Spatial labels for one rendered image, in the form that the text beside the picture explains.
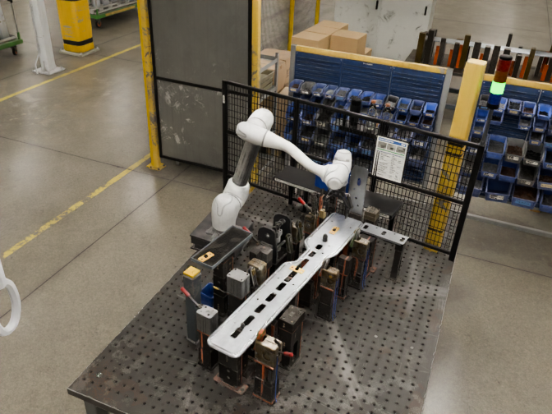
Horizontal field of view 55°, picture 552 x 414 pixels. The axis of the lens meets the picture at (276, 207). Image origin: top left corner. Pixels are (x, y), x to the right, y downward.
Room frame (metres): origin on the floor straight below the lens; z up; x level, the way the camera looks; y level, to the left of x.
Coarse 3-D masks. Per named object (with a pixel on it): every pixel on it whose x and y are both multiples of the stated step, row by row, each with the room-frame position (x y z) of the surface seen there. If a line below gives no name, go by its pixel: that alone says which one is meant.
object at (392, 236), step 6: (366, 228) 2.78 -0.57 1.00; (372, 228) 2.79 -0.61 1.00; (378, 228) 2.79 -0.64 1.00; (384, 228) 2.79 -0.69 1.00; (372, 234) 2.73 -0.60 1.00; (378, 234) 2.73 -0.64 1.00; (390, 234) 2.73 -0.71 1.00; (396, 234) 2.74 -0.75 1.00; (390, 240) 2.67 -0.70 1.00; (396, 240) 2.67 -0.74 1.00
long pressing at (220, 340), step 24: (336, 216) 2.91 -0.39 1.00; (312, 240) 2.63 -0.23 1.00; (336, 240) 2.64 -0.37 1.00; (288, 264) 2.38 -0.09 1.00; (312, 264) 2.39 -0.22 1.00; (264, 288) 2.17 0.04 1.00; (288, 288) 2.18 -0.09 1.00; (240, 312) 1.98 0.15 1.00; (264, 312) 1.99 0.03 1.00; (216, 336) 1.81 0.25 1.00; (240, 336) 1.82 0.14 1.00
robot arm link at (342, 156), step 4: (336, 152) 2.75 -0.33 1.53; (340, 152) 2.72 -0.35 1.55; (344, 152) 2.72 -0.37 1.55; (348, 152) 2.73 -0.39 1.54; (336, 156) 2.72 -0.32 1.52; (340, 156) 2.70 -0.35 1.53; (344, 156) 2.70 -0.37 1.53; (348, 156) 2.71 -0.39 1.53; (336, 160) 2.70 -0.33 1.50; (340, 160) 2.69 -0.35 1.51; (344, 160) 2.69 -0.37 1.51; (348, 160) 2.70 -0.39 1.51; (344, 164) 2.66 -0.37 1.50; (348, 164) 2.68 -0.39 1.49; (348, 168) 2.67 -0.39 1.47; (348, 172) 2.66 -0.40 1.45
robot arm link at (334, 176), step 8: (264, 136) 2.82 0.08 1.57; (272, 136) 2.83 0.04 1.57; (264, 144) 2.81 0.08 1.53; (272, 144) 2.81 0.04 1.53; (280, 144) 2.81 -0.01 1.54; (288, 144) 2.80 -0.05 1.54; (288, 152) 2.77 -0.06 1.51; (296, 152) 2.74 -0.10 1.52; (304, 160) 2.67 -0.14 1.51; (312, 168) 2.62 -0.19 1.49; (320, 168) 2.61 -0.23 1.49; (328, 168) 2.59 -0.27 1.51; (336, 168) 2.58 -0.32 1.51; (344, 168) 2.62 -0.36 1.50; (320, 176) 2.59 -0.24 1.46; (328, 176) 2.54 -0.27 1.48; (336, 176) 2.53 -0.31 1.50; (344, 176) 2.56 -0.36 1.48; (328, 184) 2.52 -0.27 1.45; (336, 184) 2.51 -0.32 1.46
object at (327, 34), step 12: (324, 24) 8.01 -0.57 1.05; (336, 24) 8.05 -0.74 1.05; (300, 36) 7.23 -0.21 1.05; (312, 36) 7.27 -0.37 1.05; (324, 36) 7.30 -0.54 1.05; (336, 36) 7.37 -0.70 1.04; (348, 36) 7.36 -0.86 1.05; (360, 36) 7.40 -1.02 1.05; (324, 48) 7.29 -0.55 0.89; (336, 48) 7.37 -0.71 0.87; (348, 48) 7.29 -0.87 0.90; (360, 48) 7.38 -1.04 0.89
